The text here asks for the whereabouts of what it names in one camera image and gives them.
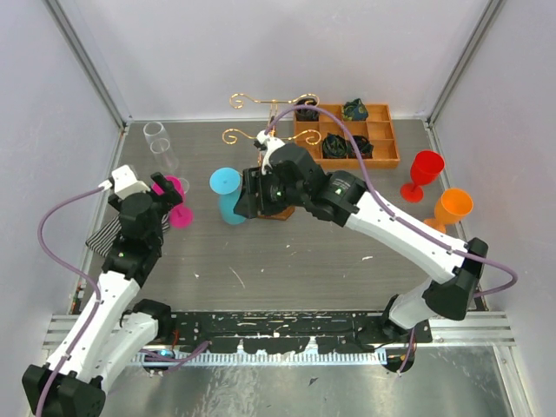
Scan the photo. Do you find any blue wine glass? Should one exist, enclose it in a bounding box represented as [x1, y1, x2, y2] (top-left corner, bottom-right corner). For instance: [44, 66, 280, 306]
[209, 167, 246, 225]

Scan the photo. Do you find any orange wine glass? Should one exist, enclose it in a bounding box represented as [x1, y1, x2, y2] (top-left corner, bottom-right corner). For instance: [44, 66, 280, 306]
[424, 188, 473, 234]

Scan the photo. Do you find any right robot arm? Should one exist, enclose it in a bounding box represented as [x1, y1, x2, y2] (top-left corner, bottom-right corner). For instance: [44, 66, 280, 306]
[234, 144, 488, 342]

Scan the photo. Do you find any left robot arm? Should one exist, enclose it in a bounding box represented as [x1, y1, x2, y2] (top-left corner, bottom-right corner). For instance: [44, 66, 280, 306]
[22, 165, 183, 416]

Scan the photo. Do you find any red wine glass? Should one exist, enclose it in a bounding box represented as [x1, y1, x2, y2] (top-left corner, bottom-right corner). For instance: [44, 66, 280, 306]
[400, 149, 445, 203]

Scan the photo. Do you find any wooden compartment tray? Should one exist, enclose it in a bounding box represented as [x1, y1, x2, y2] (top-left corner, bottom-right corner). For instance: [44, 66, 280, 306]
[294, 103, 400, 170]

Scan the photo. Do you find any black rolled tie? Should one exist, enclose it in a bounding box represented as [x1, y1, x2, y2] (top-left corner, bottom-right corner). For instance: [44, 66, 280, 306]
[295, 97, 319, 122]

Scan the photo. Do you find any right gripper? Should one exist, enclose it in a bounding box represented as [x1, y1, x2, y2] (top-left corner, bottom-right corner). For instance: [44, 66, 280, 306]
[234, 165, 308, 218]

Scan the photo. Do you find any white slotted cable duct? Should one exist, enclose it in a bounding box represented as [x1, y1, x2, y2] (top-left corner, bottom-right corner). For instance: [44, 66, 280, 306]
[129, 350, 388, 367]

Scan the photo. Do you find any clear wine glass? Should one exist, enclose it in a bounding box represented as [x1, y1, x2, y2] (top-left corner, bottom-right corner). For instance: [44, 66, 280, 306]
[142, 122, 169, 147]
[150, 137, 190, 193]

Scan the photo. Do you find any pink wine glass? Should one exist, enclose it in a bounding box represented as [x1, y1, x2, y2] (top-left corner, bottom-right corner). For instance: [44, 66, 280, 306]
[165, 175, 194, 228]

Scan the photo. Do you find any dark rolled tie right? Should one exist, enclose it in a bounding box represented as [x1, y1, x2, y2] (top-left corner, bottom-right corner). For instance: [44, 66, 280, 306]
[346, 135, 374, 159]

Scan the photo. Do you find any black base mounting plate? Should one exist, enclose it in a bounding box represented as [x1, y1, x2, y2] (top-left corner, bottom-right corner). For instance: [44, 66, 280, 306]
[150, 310, 409, 354]

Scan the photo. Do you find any striped black white cloth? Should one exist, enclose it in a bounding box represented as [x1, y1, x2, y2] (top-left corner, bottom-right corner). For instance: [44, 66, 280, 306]
[85, 215, 170, 255]

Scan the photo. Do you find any blue green rolled tie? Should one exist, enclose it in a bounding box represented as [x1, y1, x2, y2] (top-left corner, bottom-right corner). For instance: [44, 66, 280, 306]
[341, 98, 369, 122]

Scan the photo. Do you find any clear wine glass front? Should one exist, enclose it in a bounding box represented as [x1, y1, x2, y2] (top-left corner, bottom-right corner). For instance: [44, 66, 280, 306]
[150, 137, 190, 193]

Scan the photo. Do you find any gold wire wine glass rack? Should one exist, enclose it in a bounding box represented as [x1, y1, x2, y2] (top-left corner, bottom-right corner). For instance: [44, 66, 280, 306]
[221, 92, 321, 221]

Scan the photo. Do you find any dark patterned rolled tie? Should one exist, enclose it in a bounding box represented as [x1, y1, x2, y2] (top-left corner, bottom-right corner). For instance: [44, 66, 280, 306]
[322, 133, 348, 159]

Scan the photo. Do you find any clear wine glass back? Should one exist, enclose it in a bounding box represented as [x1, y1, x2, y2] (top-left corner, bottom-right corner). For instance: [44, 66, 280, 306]
[142, 122, 169, 147]

